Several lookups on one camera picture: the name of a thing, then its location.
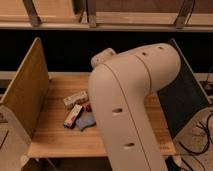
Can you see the small red object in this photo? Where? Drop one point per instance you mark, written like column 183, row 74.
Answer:
column 87, row 107

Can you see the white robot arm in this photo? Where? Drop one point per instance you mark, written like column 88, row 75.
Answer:
column 117, row 89

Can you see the wooden upper shelf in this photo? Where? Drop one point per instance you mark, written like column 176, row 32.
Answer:
column 111, row 15

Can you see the metal shelf bracket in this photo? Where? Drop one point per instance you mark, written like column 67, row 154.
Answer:
column 184, row 14
column 35, row 20
column 91, row 12

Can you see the left wooden side panel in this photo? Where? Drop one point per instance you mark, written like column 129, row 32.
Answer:
column 23, row 99

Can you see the middle metal shelf bracket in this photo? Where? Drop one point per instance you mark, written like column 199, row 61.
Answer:
column 91, row 12

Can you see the blue grey sponge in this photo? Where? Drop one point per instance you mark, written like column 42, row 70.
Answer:
column 85, row 121

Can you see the white rectangular box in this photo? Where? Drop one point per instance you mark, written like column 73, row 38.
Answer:
column 76, row 98

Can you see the left metal shelf bracket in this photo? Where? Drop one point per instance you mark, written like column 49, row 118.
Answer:
column 35, row 20

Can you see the red and white box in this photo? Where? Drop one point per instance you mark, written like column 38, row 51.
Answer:
column 73, row 114

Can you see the right metal shelf bracket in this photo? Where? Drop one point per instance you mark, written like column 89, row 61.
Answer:
column 184, row 14

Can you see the right dark side panel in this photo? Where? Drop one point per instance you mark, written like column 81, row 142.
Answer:
column 184, row 101

